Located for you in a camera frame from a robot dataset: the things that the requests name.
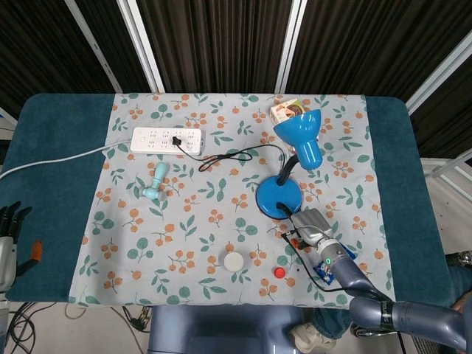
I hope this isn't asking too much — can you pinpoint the white aluminium frame post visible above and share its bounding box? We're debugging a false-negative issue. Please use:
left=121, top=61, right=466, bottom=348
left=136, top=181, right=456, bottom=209
left=405, top=36, right=472, bottom=116
left=64, top=0, right=123, bottom=94
left=117, top=0, right=166, bottom=94
left=274, top=0, right=308, bottom=94

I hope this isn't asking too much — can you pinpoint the white aluminium frame rail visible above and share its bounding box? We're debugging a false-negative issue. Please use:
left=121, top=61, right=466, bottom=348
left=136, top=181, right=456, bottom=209
left=420, top=156, right=472, bottom=193

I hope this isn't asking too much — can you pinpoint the white power strip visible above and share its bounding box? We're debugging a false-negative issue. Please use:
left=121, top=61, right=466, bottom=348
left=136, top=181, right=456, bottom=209
left=130, top=126, right=206, bottom=156

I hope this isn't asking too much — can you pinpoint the thin black hand cable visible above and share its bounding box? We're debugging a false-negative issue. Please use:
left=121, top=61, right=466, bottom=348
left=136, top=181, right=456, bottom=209
left=281, top=229, right=386, bottom=300

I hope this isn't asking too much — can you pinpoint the teal plush table cover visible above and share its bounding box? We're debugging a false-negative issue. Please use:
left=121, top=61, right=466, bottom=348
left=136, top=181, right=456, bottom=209
left=0, top=91, right=453, bottom=307

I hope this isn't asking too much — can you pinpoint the blue-grey robot torso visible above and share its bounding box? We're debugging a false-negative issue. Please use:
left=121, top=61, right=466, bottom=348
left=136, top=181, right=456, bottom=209
left=147, top=305, right=314, bottom=354

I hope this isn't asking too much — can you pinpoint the dark pleated curtain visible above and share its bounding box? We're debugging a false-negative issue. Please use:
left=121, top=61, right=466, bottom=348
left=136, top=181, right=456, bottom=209
left=0, top=0, right=472, bottom=156

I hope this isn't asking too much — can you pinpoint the black floor cable bundle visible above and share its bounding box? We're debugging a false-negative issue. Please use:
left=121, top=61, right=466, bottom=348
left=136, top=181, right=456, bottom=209
left=0, top=301, right=56, bottom=354

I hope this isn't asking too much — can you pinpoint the beige sneaker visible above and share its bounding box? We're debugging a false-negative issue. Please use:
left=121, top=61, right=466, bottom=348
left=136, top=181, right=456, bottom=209
left=289, top=323, right=337, bottom=353

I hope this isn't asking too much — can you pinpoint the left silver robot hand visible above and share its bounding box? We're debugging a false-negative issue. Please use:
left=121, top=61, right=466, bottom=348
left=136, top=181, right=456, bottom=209
left=0, top=201, right=44, bottom=294

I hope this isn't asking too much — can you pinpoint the black floor plug cable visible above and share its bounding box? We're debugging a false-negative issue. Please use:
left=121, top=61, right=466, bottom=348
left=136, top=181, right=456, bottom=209
left=121, top=305, right=153, bottom=333

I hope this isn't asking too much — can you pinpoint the white power strip cord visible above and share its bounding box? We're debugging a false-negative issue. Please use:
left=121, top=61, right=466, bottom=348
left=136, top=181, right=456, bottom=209
left=0, top=142, right=133, bottom=180

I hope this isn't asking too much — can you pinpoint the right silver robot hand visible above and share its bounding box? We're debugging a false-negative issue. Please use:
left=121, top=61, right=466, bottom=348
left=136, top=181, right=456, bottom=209
left=276, top=201, right=336, bottom=250

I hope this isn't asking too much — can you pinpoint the cookie snack box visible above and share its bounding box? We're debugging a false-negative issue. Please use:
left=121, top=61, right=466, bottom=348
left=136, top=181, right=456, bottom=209
left=268, top=97, right=314, bottom=126

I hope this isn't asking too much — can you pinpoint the teal trouser leg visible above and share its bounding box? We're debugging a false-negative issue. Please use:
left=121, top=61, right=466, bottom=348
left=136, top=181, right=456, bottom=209
left=313, top=308, right=355, bottom=339

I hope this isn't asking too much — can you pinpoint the blue desk lamp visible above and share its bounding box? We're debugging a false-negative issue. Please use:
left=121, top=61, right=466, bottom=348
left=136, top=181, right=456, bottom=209
left=255, top=108, right=324, bottom=219

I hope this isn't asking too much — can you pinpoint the blue Oreo bag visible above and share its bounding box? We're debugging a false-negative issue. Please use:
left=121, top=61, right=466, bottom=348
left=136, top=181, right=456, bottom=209
left=312, top=246, right=357, bottom=287

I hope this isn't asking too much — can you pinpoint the white round cap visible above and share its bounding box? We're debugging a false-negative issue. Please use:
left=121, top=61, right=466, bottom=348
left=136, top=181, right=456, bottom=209
left=223, top=251, right=245, bottom=273

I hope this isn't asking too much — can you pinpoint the black power cable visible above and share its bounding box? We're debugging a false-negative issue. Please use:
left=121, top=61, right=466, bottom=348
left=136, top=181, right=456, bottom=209
left=178, top=142, right=292, bottom=174

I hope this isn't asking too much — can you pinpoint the floral orange fruit tablecloth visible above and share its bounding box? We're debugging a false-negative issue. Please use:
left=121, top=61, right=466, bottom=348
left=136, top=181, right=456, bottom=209
left=68, top=91, right=398, bottom=309

